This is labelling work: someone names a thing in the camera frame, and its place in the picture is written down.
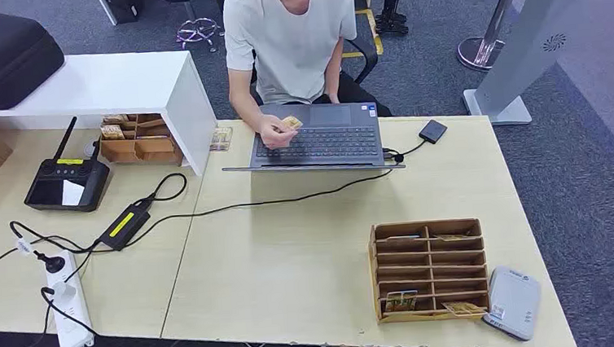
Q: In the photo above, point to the small black square drive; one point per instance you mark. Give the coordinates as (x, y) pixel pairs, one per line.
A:
(433, 131)

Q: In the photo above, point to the patterned room key card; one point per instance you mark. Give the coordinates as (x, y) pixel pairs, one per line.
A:
(452, 236)

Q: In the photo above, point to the white power strip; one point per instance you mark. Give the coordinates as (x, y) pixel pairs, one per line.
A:
(78, 307)

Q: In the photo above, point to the grey kiosk stand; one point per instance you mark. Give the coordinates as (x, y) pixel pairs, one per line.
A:
(535, 32)

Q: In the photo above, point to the white card reader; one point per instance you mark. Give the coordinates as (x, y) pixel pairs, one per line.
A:
(516, 298)

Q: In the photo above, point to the person's right hand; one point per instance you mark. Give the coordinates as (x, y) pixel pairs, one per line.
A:
(274, 134)

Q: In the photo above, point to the stack of patterned cards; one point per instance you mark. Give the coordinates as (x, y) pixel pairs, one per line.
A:
(221, 139)

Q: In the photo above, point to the white paper note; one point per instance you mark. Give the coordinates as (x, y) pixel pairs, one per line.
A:
(72, 193)

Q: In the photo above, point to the black cabinet with white frame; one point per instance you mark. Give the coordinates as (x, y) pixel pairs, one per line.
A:
(122, 4)

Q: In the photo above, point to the patterned ID card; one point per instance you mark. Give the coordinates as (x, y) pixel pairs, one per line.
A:
(292, 123)

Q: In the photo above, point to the black remote controller with antenna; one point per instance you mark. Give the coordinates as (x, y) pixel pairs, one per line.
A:
(91, 182)

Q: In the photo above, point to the chrome stanchion post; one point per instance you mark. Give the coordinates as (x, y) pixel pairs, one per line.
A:
(479, 52)

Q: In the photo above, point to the grey laptop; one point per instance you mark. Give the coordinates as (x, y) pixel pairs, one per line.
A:
(332, 143)

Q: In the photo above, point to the small grey round object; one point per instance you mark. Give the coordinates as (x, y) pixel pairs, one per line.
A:
(90, 149)

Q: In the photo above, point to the white plug-in charger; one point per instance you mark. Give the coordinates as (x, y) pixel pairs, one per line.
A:
(64, 290)

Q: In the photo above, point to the white desk shelf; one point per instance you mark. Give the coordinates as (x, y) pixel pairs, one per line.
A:
(106, 83)

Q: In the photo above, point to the patterned card pack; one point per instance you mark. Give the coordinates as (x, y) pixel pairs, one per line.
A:
(115, 119)
(112, 133)

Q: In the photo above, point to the brown compartment desk organizer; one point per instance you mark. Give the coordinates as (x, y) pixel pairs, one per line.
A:
(146, 148)

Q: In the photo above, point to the slotted wooden card organizer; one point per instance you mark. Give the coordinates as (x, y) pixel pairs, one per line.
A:
(430, 263)

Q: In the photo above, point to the black office chair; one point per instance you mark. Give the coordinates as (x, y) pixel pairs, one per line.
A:
(366, 54)

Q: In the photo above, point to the black power adapter yellow label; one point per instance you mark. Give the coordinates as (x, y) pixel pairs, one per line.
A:
(124, 225)

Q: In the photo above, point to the person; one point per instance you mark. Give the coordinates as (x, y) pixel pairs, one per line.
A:
(292, 38)

